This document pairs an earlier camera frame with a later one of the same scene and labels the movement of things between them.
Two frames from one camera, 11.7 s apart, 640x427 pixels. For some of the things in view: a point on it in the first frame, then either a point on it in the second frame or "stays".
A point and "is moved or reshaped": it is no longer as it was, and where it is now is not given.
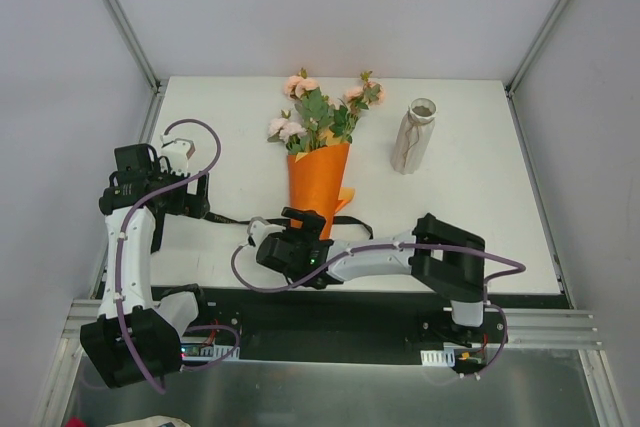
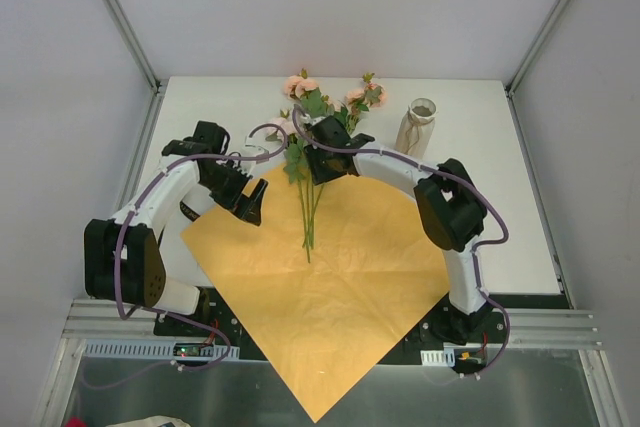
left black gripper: [198, 195] to [240, 197]
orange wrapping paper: [316, 179] is moved or reshaped
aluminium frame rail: [532, 326] stays
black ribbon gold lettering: [158, 218] is moved or reshaped
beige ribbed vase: [414, 134] stays
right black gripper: [304, 219] to [316, 162]
